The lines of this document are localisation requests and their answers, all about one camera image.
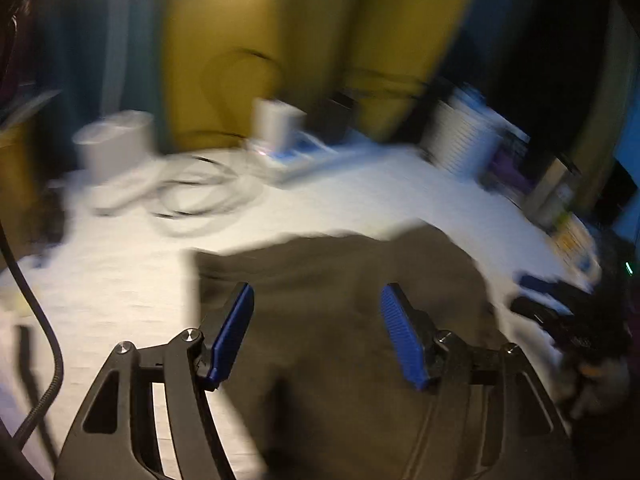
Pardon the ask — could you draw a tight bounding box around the narrow yellow curtain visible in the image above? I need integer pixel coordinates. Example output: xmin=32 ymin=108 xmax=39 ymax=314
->
xmin=567 ymin=7 xmax=637 ymax=201

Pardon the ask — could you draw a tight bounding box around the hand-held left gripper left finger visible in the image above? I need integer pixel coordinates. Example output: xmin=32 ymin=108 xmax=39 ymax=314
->
xmin=54 ymin=281 xmax=256 ymax=480

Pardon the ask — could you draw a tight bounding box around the thick black braided cable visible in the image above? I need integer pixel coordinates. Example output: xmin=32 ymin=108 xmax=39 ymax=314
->
xmin=0 ymin=220 xmax=66 ymax=453

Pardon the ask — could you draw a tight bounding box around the cardboard box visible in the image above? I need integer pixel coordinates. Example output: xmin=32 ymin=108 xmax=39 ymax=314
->
xmin=0 ymin=120 xmax=51 ymax=261

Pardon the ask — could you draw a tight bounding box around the white plastic basket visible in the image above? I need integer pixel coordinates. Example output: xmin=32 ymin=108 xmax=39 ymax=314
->
xmin=422 ymin=87 xmax=503 ymax=178

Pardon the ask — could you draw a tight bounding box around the white charger plug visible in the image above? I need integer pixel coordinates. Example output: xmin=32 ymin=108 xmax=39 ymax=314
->
xmin=251 ymin=99 xmax=307 ymax=157

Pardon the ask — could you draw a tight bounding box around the steel tumbler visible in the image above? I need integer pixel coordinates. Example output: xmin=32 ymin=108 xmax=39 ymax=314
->
xmin=524 ymin=156 xmax=583 ymax=228

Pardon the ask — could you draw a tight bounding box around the white printed mug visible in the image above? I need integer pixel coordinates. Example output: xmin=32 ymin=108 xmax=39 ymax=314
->
xmin=550 ymin=212 xmax=603 ymax=278

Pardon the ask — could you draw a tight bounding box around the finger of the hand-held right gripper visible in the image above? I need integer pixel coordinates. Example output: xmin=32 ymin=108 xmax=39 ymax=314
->
xmin=519 ymin=273 xmax=563 ymax=297
xmin=510 ymin=296 xmax=576 ymax=333

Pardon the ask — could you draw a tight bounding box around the dark monitor screen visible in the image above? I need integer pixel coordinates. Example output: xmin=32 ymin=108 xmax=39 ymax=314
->
xmin=597 ymin=157 xmax=640 ymax=228

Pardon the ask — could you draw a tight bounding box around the dark brown t-shirt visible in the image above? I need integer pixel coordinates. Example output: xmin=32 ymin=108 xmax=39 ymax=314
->
xmin=191 ymin=229 xmax=507 ymax=480

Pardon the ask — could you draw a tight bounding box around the white power strip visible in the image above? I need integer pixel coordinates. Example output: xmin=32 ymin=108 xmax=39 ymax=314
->
xmin=244 ymin=132 xmax=386 ymax=183

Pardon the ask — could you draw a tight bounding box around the teal curtain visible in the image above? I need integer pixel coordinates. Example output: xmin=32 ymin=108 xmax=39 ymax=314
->
xmin=30 ymin=0 xmax=173 ymax=173

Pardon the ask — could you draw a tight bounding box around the thin black charger cable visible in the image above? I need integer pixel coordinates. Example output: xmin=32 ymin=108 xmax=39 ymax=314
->
xmin=200 ymin=47 xmax=286 ymax=151

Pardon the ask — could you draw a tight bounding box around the purple cloth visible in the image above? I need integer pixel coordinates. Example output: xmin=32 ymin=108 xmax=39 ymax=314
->
xmin=482 ymin=147 xmax=533 ymax=196

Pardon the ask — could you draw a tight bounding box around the person's right forearm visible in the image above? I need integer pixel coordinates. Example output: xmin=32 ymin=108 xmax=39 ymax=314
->
xmin=557 ymin=352 xmax=633 ymax=423

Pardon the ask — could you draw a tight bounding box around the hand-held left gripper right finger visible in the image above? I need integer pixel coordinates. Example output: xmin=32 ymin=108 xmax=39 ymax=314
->
xmin=379 ymin=282 xmax=573 ymax=480

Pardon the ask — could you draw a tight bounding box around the black charger plug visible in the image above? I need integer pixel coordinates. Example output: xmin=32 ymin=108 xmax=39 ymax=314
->
xmin=307 ymin=91 xmax=357 ymax=142

